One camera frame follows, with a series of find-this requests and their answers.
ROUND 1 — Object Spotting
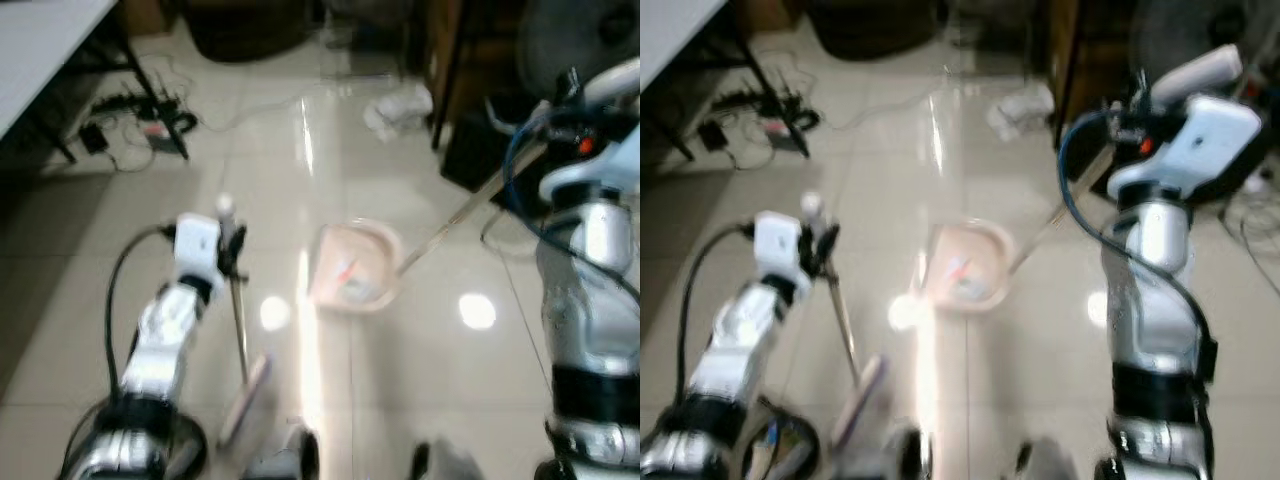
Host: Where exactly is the brown cardboard box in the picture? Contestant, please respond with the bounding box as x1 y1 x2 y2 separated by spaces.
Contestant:
124 0 177 37
745 0 801 32

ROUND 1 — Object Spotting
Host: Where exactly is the black power strip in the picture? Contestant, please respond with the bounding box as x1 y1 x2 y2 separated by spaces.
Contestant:
712 88 801 116
90 90 181 119

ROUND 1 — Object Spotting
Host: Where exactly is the brown wooden furniture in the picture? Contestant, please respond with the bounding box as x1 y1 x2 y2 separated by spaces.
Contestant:
1048 0 1141 151
425 0 531 151

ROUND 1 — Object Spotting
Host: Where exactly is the pink long-handled dustpan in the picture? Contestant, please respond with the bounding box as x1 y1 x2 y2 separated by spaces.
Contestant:
925 42 1246 314
308 60 641 314

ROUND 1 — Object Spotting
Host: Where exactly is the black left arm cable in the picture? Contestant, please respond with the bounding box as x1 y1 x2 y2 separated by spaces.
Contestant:
103 225 179 401
675 222 753 401

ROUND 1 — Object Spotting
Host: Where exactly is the pink broom with metal stick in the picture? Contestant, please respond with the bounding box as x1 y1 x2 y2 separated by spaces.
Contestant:
215 193 276 448
800 193 891 451

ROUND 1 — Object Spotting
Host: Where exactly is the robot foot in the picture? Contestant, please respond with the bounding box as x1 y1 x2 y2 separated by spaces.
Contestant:
248 425 321 480
880 430 923 480
413 440 488 480
1014 437 1088 480

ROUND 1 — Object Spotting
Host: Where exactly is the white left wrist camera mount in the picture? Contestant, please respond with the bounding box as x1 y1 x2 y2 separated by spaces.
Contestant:
175 213 222 286
753 212 801 284

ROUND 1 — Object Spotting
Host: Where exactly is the white table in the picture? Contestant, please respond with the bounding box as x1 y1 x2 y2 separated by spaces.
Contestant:
0 0 119 138
640 0 727 63

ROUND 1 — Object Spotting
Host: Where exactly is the dark round basket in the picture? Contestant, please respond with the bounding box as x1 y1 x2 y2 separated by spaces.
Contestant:
185 0 323 63
808 0 947 61

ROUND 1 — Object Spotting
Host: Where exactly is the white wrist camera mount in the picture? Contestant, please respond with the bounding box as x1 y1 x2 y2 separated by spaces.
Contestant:
1108 95 1263 201
540 125 641 206
753 212 801 284
175 213 222 286

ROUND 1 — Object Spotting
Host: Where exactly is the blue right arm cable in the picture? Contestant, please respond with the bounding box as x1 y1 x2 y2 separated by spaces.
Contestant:
1057 108 1216 346
500 100 641 301

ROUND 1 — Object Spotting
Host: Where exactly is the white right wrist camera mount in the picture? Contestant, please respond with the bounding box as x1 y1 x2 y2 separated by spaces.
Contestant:
1108 95 1263 201
540 125 641 206

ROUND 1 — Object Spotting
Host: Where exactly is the dark floor fan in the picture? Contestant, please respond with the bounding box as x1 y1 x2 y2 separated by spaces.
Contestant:
1130 0 1280 81
515 0 641 101

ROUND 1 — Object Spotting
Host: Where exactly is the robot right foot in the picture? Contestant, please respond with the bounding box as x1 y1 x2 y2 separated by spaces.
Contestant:
1014 437 1088 480
413 440 488 480

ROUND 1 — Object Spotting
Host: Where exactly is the black box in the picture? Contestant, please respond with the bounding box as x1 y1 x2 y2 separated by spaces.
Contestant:
440 95 549 193
1060 118 1119 198

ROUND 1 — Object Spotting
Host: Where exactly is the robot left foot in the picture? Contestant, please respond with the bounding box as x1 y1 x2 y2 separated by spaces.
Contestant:
248 425 321 480
880 430 923 480

